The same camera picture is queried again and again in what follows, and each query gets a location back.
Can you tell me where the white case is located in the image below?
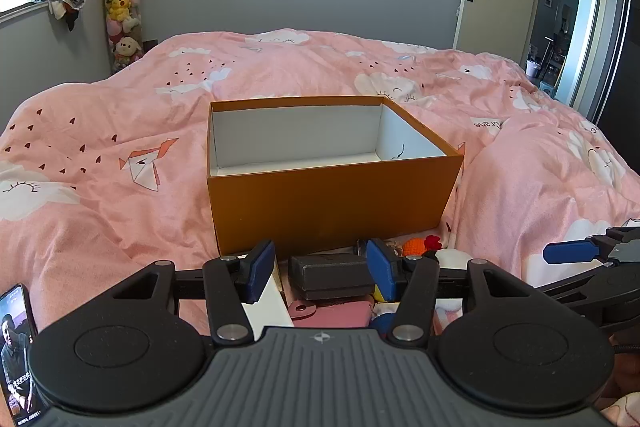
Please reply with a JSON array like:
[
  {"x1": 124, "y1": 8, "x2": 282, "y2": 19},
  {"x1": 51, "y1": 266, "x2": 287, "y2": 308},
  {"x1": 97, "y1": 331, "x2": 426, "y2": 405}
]
[{"x1": 242, "y1": 252, "x2": 295, "y2": 342}]

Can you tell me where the dark grey box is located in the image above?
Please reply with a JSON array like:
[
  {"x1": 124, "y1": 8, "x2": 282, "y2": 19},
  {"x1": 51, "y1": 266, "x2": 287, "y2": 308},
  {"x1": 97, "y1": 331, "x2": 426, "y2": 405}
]
[{"x1": 288, "y1": 253, "x2": 376, "y2": 301}]

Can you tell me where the clear tube of plush toys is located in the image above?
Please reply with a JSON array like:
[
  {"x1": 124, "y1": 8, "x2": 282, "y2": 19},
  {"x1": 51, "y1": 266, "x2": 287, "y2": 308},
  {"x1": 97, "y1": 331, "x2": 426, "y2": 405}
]
[{"x1": 102, "y1": 0, "x2": 146, "y2": 72}]

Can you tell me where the orange cardboard box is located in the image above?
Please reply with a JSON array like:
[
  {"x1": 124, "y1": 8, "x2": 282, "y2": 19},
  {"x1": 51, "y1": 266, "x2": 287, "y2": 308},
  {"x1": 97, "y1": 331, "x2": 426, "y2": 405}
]
[{"x1": 206, "y1": 95, "x2": 465, "y2": 258}]

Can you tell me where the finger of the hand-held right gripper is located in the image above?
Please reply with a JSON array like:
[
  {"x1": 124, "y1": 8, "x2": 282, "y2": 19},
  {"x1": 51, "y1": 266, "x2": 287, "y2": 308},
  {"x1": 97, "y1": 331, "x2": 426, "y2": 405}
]
[
  {"x1": 544, "y1": 227, "x2": 640, "y2": 265},
  {"x1": 537, "y1": 264, "x2": 640, "y2": 310}
]

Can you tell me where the pink pouch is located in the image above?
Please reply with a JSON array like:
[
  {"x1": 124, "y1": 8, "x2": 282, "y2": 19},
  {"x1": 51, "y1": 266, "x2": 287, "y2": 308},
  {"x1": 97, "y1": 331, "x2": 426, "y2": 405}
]
[{"x1": 287, "y1": 299, "x2": 373, "y2": 329}]

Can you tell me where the orange crochet ball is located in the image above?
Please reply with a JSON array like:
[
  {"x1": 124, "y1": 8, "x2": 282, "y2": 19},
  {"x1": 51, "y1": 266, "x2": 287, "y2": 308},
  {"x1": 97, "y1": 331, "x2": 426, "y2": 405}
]
[{"x1": 402, "y1": 234, "x2": 443, "y2": 258}]

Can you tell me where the smartphone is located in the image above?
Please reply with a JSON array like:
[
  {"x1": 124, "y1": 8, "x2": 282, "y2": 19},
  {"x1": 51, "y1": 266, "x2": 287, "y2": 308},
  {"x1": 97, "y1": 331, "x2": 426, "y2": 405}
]
[{"x1": 0, "y1": 283, "x2": 38, "y2": 425}]

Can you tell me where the sliding door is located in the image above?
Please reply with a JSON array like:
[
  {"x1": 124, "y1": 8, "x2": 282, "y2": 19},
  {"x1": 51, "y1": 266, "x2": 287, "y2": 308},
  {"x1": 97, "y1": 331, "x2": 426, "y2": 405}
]
[{"x1": 555, "y1": 0, "x2": 640, "y2": 142}]

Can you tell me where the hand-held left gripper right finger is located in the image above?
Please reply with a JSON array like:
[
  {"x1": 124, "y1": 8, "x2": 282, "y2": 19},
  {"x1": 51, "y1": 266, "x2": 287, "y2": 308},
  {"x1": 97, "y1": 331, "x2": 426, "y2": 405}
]
[{"x1": 366, "y1": 238, "x2": 546, "y2": 350}]

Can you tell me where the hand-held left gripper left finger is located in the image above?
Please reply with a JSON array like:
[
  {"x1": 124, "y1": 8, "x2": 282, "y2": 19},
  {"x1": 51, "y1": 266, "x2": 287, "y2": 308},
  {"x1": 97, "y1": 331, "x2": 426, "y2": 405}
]
[{"x1": 107, "y1": 239, "x2": 277, "y2": 347}]

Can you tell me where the pink printed blanket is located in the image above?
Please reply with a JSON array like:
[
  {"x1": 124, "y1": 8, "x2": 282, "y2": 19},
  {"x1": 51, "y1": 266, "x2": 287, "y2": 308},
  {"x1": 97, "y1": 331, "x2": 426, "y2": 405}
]
[{"x1": 0, "y1": 29, "x2": 640, "y2": 427}]

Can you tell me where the blue round object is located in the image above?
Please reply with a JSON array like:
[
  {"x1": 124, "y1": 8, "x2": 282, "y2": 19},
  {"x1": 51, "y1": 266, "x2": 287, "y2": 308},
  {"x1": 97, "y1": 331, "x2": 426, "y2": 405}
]
[{"x1": 372, "y1": 313, "x2": 398, "y2": 338}]

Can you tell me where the white soft toy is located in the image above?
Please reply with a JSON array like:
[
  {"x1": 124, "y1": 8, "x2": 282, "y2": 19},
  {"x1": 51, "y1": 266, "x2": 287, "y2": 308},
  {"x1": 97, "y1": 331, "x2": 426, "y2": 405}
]
[{"x1": 434, "y1": 248, "x2": 475, "y2": 270}]

